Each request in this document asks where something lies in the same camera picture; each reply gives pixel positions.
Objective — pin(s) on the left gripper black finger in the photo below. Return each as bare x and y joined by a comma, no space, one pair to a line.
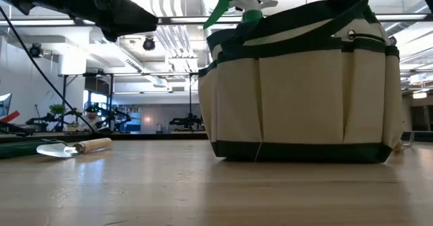
110,34
128,14

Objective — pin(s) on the green spray bottle white nozzle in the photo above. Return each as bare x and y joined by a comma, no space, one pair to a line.
250,1

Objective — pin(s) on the beige green gardening bag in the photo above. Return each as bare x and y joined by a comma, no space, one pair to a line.
301,101

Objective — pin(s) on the black background robot arm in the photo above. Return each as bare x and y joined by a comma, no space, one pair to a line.
47,119
115,116
187,121

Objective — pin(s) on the black overhead beam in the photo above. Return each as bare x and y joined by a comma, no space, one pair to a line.
182,20

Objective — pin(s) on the person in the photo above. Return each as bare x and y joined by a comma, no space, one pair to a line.
91,116

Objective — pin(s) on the small background green plant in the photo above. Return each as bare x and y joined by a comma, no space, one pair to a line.
57,109

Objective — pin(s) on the blue background rack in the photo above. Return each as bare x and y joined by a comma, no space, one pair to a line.
135,122

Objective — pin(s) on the background monitor screen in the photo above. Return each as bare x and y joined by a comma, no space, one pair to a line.
4,106

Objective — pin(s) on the red background object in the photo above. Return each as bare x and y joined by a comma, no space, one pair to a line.
11,116

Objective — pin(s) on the black ceiling dome camera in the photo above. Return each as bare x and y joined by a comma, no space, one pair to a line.
149,44
35,50
392,41

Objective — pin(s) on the black background stand frame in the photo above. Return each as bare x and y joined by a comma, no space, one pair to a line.
135,73

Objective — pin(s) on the black aluminium table frame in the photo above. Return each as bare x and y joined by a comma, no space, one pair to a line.
152,136

